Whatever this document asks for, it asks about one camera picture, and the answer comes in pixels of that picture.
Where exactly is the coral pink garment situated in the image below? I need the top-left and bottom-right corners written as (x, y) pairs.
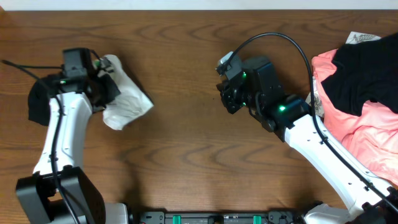
top-left (312, 50), bottom-right (397, 184)

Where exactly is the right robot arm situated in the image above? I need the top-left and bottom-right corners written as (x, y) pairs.
top-left (216, 78), bottom-right (397, 223)

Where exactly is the white leaf-print garment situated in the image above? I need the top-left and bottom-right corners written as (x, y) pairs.
top-left (312, 31), bottom-right (381, 118)

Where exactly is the white t-shirt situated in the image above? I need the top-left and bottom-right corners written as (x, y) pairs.
top-left (101, 54), bottom-right (154, 131)

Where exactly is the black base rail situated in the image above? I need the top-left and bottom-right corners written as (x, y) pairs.
top-left (130, 211), bottom-right (305, 224)

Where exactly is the black t-shirt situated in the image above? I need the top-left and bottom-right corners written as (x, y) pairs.
top-left (322, 34), bottom-right (397, 116)

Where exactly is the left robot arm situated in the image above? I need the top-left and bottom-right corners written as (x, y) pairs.
top-left (16, 75), bottom-right (129, 224)

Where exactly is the folded black garment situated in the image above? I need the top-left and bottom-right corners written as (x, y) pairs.
top-left (27, 81), bottom-right (50, 126)

